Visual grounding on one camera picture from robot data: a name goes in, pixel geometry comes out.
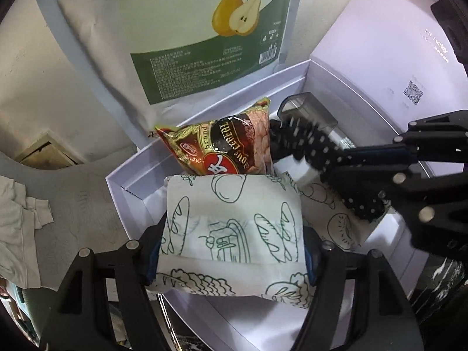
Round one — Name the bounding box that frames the bread print tissue pack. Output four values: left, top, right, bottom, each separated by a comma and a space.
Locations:
155, 173, 317, 309
289, 175, 370, 253

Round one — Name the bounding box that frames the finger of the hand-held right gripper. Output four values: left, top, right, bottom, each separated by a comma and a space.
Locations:
322, 164, 468, 225
344, 110, 468, 163

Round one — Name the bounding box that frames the dark translucent plastic cup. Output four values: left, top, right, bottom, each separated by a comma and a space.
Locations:
280, 93, 339, 136

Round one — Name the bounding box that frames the white garment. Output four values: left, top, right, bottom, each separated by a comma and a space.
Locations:
0, 175, 55, 289

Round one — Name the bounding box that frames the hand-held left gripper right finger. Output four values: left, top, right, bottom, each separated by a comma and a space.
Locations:
292, 227, 421, 351

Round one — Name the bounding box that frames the black polka dot hair bow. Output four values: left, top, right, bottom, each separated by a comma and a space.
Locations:
271, 117, 390, 223

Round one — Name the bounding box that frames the white box lid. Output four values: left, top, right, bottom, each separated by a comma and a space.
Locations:
309, 0, 468, 176

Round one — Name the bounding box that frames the pear print pouch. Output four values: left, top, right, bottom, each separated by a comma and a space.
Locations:
31, 0, 308, 143

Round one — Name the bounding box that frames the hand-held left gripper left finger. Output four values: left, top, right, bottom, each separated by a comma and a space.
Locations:
38, 217, 172, 351

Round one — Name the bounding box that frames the red brown snack packet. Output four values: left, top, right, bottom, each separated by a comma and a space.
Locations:
154, 97, 276, 178

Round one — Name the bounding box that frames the white box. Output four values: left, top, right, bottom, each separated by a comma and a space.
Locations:
105, 60, 428, 351

